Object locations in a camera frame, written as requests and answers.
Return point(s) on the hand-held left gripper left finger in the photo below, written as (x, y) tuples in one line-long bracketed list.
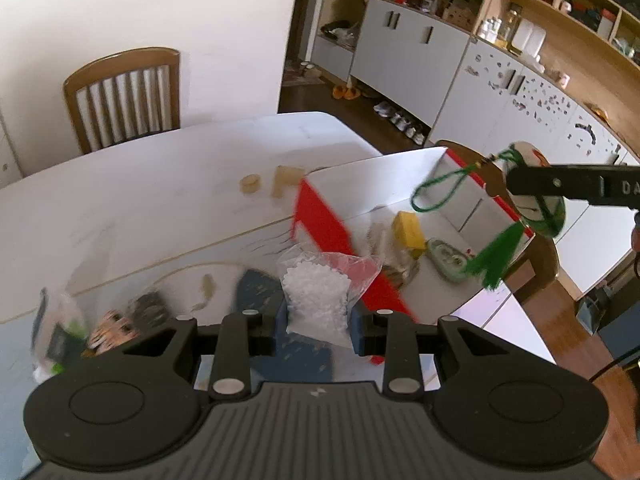
[(280, 325)]

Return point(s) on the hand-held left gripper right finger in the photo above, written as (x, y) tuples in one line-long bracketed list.
[(357, 332)]

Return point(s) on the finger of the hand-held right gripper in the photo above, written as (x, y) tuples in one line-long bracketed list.
[(555, 181)]

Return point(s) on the embroidered sachet with green tassel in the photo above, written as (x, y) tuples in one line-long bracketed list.
[(550, 215)]

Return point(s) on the bag of white pellets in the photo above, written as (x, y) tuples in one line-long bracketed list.
[(315, 295)]

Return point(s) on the beige printed paper packet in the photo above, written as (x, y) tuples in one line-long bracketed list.
[(380, 237)]

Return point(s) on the yellow block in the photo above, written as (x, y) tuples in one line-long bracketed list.
[(407, 230)]

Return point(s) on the red cardboard box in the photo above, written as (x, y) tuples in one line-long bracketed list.
[(320, 215)]

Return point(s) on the dark speckled pouch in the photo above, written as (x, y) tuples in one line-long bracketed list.
[(148, 310)]

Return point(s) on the tiger face toy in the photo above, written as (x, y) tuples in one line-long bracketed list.
[(110, 330)]

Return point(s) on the clear bag with dark card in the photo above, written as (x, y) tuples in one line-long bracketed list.
[(60, 345)]

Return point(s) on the wooden round-backed chair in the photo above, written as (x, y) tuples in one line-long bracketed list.
[(542, 260)]

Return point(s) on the white container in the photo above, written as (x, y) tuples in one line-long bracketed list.
[(530, 39)]

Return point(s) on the round wooden block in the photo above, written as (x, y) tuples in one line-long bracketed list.
[(250, 183)]

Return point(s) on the white shoe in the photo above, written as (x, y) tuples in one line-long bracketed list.
[(417, 134), (400, 120), (382, 108)]

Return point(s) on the rectangular wooden block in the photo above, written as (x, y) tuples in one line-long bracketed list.
[(286, 179)]

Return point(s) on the glass bottle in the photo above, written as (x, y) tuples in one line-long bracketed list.
[(513, 27)]

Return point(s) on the orange slipper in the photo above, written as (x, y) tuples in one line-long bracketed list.
[(340, 92), (353, 93)]

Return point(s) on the wooden slatted chair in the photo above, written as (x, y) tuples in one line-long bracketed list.
[(125, 60)]

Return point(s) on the white wooden wall cabinet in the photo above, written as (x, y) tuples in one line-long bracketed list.
[(400, 50)]

